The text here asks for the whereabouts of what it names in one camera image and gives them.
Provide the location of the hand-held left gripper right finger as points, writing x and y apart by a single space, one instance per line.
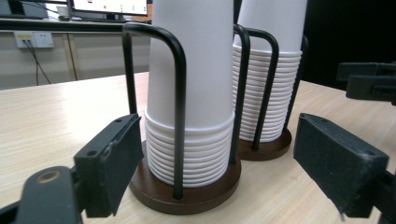
339 165

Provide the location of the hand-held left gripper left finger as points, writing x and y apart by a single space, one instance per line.
107 161

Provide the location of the stack of white paper cups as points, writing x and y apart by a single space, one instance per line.
193 77
288 25

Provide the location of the black curtain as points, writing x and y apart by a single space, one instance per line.
348 31

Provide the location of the dark desk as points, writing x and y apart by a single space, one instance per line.
62 25

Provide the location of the computer mouse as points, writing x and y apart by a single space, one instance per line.
63 18

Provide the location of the lit computer monitor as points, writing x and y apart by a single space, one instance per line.
110 6

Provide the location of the dark monitor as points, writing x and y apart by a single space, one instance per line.
18 7

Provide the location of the white wall socket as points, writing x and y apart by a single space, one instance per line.
33 39

